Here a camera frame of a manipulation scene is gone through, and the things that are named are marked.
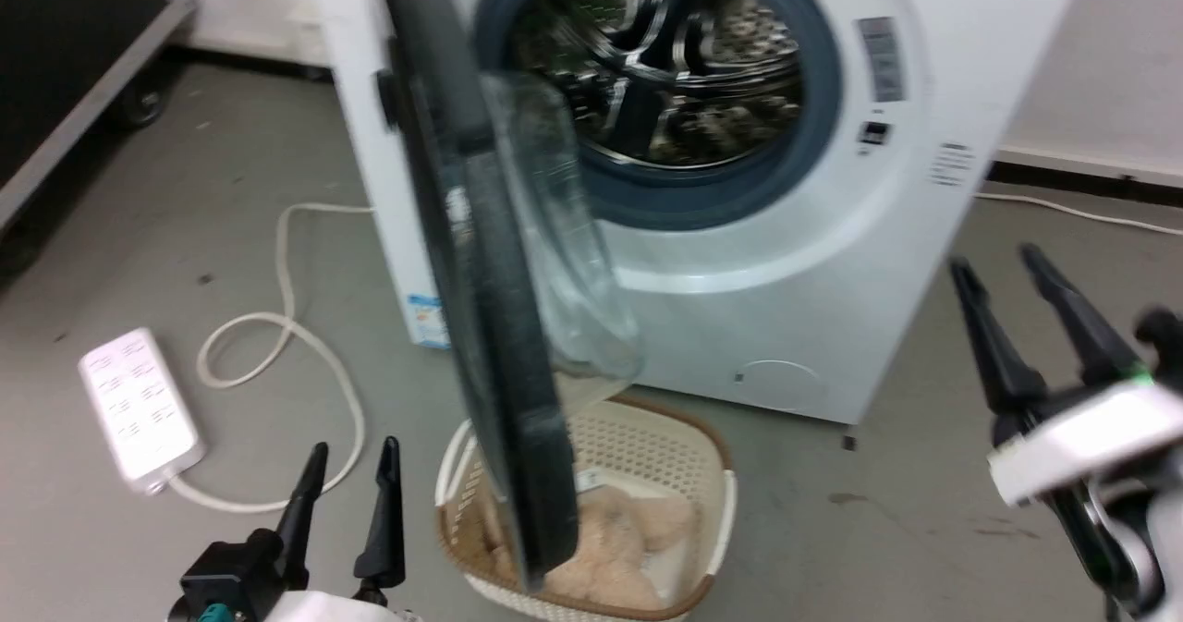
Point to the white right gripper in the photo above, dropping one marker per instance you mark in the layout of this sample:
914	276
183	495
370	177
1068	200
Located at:
1091	437

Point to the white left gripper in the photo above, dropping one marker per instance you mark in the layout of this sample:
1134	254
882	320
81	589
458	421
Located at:
333	608

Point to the dark round washing machine door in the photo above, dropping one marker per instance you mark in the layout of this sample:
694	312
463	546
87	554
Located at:
518	372

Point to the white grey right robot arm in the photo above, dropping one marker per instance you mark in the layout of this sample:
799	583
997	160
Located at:
1128	548

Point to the white front-load washing machine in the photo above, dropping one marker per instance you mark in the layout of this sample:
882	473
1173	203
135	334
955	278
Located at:
786	308

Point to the steel washing machine drum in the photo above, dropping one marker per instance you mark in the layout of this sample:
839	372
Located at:
684	58

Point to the blue sticker on washer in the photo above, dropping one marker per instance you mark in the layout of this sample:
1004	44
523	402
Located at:
427	322

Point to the white power strip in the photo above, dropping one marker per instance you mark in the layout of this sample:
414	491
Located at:
139	409

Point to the beige plush toy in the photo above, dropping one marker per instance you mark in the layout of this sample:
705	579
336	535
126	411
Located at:
619	534

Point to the cream plastic laundry basket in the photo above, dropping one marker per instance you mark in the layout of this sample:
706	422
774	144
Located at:
652	437

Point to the black caster wheel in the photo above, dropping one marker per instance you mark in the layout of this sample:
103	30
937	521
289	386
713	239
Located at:
143	104

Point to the black flight case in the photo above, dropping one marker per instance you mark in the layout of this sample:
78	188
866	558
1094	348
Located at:
55	40

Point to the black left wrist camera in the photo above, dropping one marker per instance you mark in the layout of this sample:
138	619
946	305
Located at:
231	576

